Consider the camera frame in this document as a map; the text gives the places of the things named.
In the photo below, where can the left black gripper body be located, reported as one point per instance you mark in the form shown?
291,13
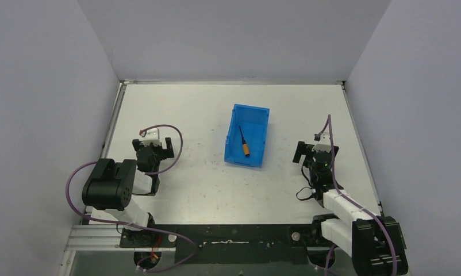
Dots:
154,149

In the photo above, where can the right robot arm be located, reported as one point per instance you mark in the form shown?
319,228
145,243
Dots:
374,243

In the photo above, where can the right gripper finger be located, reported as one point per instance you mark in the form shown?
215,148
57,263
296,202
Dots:
334,152
299,151

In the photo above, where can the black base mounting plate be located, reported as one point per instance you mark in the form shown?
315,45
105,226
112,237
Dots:
234,244

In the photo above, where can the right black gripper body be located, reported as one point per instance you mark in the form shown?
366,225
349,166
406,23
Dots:
315,160

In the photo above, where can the blue plastic bin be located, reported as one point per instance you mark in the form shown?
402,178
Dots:
254,123

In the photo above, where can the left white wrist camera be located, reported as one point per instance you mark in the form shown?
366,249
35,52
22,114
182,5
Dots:
150,136

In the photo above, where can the aluminium frame rail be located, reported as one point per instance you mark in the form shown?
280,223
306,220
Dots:
101,237

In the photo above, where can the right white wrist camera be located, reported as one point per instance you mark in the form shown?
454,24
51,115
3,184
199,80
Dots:
323,142

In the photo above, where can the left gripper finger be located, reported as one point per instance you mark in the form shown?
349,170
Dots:
136,144
169,151

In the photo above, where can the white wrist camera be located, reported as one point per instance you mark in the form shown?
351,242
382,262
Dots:
323,142
150,136

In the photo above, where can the orange black screwdriver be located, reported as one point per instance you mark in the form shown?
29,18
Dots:
245,147

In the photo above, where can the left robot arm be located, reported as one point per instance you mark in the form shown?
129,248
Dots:
111,186

